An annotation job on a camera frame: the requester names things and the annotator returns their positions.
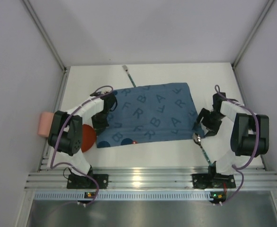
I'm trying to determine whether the left corner aluminium post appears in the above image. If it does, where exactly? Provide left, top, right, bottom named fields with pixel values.
left=20, top=0, right=66, bottom=71

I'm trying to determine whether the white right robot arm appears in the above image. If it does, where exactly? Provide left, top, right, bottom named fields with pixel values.
left=193, top=92, right=269, bottom=180

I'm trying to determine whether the right corner aluminium post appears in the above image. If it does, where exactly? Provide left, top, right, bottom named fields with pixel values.
left=231, top=0, right=276, bottom=70

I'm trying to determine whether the blue letter placemat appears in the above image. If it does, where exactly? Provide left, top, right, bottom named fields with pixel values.
left=97, top=83, right=205, bottom=148

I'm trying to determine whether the corner aluminium post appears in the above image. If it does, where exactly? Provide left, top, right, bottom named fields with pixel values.
left=231, top=0, right=276, bottom=70
left=20, top=0, right=66, bottom=71

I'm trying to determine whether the pink plastic cup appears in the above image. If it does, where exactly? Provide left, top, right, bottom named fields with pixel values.
left=38, top=112, right=54, bottom=138

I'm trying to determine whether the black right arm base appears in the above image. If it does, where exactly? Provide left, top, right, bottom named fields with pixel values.
left=192, top=174, right=236, bottom=189

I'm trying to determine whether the aluminium front rail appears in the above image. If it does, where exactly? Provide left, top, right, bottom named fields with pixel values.
left=25, top=167, right=277, bottom=191

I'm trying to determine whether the green handled fork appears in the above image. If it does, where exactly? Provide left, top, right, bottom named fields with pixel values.
left=122, top=65, right=136, bottom=87

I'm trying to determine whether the green handled spoon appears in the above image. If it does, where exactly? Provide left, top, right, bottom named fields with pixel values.
left=192, top=133, right=212, bottom=166

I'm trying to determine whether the perforated cable duct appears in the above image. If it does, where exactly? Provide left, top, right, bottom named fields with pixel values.
left=34, top=191, right=225, bottom=201

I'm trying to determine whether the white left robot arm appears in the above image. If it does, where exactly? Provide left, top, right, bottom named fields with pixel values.
left=48, top=92, right=117, bottom=177

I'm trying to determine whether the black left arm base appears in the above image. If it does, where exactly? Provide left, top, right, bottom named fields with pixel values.
left=66, top=174, right=109, bottom=189

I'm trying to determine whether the red round plate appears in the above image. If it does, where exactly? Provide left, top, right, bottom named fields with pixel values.
left=81, top=124, right=97, bottom=153

